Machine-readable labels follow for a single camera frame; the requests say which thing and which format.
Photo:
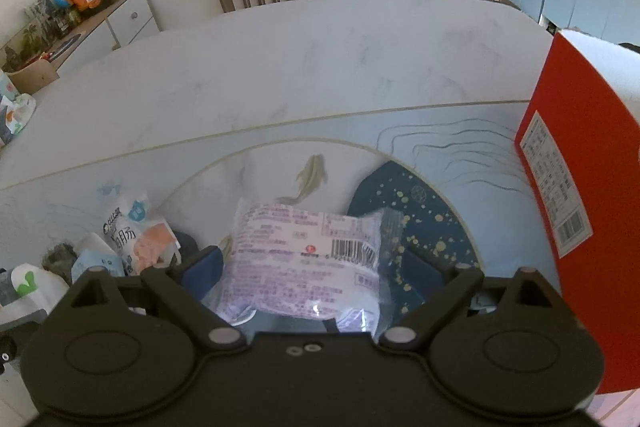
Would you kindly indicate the white sideboard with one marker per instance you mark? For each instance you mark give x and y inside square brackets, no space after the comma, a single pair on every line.
[125,22]

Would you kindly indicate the white sausage packet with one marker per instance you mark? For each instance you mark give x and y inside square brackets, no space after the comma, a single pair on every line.
[145,242]

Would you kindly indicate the patterned tissue pack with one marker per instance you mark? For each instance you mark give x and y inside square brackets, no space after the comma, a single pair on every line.
[15,112]

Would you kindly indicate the open cardboard box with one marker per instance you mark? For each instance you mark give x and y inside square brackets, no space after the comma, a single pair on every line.
[32,77]

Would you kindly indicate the white packet green print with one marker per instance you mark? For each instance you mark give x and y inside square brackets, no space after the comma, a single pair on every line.
[30,287]

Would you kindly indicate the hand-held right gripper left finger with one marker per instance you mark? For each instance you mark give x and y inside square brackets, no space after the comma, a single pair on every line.
[202,268]

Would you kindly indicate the landscape printed board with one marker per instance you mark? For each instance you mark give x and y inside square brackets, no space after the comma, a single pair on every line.
[35,27]

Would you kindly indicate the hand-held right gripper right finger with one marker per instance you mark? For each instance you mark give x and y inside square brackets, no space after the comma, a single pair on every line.
[420,272]

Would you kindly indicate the red cardboard box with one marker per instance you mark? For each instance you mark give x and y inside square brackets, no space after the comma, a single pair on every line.
[575,132]

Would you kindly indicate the white and blue packet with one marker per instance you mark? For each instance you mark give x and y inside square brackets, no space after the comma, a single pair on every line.
[97,257]

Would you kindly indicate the dark clear packet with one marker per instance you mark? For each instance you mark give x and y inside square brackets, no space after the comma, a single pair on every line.
[57,257]

